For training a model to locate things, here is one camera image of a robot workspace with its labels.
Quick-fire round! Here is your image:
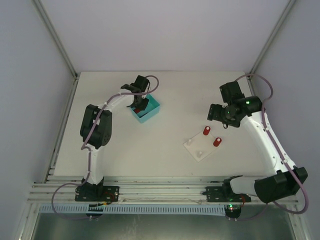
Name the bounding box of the white peg base plate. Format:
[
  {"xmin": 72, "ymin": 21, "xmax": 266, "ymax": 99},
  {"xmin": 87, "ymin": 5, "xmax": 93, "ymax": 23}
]
[{"xmin": 183, "ymin": 131, "xmax": 218, "ymax": 163}]

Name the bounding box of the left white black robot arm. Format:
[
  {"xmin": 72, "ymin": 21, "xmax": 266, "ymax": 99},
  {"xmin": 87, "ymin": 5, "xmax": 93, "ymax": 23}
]
[{"xmin": 80, "ymin": 75, "xmax": 154, "ymax": 186}]

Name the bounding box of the left aluminium corner post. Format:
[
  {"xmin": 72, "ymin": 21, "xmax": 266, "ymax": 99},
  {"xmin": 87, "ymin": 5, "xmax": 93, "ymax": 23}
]
[{"xmin": 31, "ymin": 0, "xmax": 78, "ymax": 80}]

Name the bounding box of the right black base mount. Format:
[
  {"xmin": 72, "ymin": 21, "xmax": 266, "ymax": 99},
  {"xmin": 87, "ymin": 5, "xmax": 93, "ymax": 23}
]
[{"xmin": 202, "ymin": 175, "xmax": 252, "ymax": 203}]

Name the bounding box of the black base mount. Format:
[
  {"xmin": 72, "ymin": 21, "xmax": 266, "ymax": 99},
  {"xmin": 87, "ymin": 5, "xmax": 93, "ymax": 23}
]
[
  {"xmin": 202, "ymin": 175, "xmax": 252, "ymax": 203},
  {"xmin": 74, "ymin": 183, "xmax": 120, "ymax": 202}
]

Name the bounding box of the red large spring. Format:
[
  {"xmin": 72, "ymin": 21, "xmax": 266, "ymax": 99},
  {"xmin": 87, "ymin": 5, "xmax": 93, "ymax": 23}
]
[{"xmin": 213, "ymin": 137, "xmax": 222, "ymax": 148}]

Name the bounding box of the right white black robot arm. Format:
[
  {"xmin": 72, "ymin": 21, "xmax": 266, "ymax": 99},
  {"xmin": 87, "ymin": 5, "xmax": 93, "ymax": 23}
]
[{"xmin": 207, "ymin": 81, "xmax": 308, "ymax": 204}]

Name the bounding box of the aluminium rail frame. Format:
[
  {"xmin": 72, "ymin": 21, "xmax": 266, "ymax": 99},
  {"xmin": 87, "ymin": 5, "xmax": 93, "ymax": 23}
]
[{"xmin": 27, "ymin": 174, "xmax": 300, "ymax": 205}]

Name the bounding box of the right aluminium corner post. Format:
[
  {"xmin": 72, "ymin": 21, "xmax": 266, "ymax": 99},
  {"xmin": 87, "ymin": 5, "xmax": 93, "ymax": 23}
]
[{"xmin": 248, "ymin": 0, "xmax": 298, "ymax": 74}]

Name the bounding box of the teal plastic bin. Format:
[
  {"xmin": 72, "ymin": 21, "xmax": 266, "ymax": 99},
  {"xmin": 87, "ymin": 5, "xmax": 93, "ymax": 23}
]
[{"xmin": 130, "ymin": 94, "xmax": 160, "ymax": 124}]

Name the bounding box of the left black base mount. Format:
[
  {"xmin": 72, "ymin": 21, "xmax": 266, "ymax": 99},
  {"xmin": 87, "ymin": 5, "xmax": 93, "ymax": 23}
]
[{"xmin": 74, "ymin": 183, "xmax": 120, "ymax": 202}]

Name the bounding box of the aluminium corner post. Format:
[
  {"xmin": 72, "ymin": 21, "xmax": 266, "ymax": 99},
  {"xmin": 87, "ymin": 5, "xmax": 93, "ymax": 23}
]
[
  {"xmin": 31, "ymin": 0, "xmax": 78, "ymax": 80},
  {"xmin": 248, "ymin": 0, "xmax": 298, "ymax": 74}
]

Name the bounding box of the light blue cable duct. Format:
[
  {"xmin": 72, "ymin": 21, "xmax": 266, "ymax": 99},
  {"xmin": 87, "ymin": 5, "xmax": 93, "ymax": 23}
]
[{"xmin": 54, "ymin": 203, "xmax": 225, "ymax": 217}]

